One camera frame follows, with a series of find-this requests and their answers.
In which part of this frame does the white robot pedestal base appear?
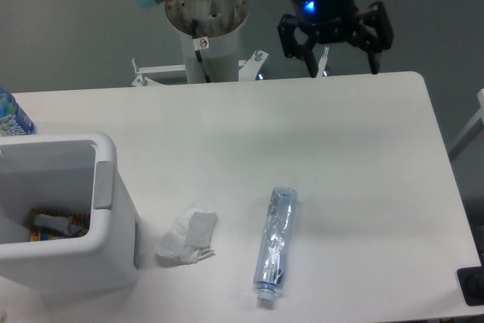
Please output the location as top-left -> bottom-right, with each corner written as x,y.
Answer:
132,0 -> 268,87

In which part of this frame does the white paper wrapper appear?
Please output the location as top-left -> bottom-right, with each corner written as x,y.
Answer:
155,204 -> 217,267

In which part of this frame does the blue labelled water bottle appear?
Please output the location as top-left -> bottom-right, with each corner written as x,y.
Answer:
1,89 -> 36,137

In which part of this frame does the white trash can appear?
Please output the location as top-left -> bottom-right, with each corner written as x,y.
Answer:
1,132 -> 140,293

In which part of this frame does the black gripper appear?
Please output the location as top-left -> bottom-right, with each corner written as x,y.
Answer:
278,0 -> 394,77

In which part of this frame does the crushed clear plastic bottle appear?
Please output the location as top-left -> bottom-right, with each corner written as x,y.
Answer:
253,187 -> 298,309

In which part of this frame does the white frame at right edge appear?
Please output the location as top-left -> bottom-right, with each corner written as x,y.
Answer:
448,89 -> 483,162

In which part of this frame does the black table clamp mount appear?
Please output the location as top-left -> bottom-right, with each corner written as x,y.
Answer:
457,266 -> 483,306

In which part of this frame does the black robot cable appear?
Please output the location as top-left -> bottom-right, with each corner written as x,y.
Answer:
191,18 -> 213,84

